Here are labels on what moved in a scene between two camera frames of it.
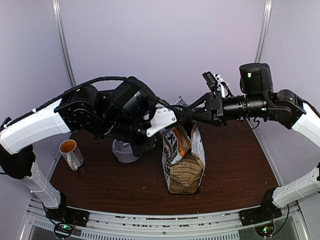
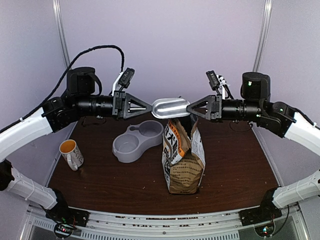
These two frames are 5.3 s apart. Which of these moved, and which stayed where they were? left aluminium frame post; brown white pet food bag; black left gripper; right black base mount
Moved: black left gripper
Stayed: left aluminium frame post; right black base mount; brown white pet food bag
